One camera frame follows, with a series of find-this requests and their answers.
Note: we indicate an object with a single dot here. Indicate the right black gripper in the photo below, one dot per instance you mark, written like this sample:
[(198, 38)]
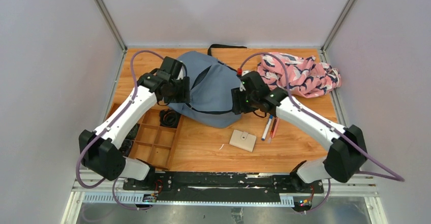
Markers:
[(238, 106)]

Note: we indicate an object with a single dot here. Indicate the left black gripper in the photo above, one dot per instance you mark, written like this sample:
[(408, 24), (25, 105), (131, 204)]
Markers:
[(183, 90)]

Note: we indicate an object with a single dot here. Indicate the blue student backpack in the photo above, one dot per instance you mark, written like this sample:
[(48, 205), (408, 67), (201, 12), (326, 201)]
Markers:
[(211, 82)]

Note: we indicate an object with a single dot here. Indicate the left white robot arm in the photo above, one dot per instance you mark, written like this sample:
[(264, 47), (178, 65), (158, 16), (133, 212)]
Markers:
[(99, 148)]

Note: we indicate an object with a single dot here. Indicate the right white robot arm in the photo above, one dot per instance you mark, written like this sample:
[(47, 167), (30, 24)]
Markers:
[(345, 146)]

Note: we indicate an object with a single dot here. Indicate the blue cap marker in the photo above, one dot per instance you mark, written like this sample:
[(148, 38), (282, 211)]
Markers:
[(265, 132)]

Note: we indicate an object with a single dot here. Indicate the beige snap wallet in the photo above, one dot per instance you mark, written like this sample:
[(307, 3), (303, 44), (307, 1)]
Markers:
[(243, 140)]

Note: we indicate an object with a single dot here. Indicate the pink pen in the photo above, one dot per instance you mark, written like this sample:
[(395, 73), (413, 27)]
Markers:
[(275, 127)]

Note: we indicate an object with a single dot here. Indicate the wooden compartment tray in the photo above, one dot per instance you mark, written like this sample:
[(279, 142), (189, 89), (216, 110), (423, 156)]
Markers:
[(155, 144)]

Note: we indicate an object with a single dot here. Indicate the green dark rolled sock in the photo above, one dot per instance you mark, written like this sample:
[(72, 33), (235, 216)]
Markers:
[(132, 134)]

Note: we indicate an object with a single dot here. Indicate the pink floral cloth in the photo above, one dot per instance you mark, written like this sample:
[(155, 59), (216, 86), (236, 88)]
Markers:
[(303, 76)]

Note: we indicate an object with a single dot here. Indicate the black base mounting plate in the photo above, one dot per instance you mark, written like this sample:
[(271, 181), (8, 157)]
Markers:
[(224, 187)]

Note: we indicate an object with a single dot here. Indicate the aluminium frame rail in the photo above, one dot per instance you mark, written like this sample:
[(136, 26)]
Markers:
[(359, 186)]

